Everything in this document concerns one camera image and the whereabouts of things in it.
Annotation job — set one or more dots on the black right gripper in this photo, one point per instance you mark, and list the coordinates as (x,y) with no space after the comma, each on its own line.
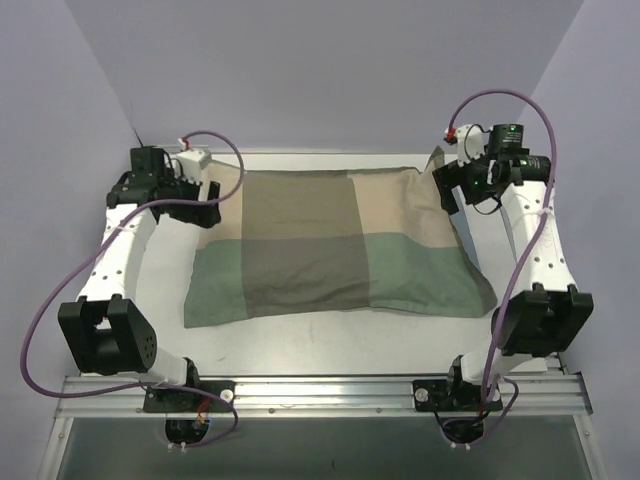
(451,176)

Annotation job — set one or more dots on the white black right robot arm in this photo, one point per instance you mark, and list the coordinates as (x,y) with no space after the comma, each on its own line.
(543,310)

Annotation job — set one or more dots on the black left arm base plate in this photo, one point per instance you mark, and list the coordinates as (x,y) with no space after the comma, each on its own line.
(175,401)

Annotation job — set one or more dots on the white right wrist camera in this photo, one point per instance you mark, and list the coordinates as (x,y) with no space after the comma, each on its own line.
(468,140)

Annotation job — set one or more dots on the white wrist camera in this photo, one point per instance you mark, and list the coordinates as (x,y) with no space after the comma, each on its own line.
(191,164)
(468,140)

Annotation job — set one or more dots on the blue-grey fabric pillowcase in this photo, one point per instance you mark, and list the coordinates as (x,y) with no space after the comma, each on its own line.
(295,242)

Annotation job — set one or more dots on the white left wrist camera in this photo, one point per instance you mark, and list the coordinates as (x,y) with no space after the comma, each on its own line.
(191,164)

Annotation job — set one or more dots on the aluminium front frame rail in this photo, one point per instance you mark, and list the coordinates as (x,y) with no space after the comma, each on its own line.
(549,394)

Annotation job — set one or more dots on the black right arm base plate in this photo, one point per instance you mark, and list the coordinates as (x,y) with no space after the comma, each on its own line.
(436,395)

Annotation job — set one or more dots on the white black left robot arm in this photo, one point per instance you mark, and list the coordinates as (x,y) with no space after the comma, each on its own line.
(106,332)

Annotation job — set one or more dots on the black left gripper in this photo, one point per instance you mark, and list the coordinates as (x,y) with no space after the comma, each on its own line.
(195,201)

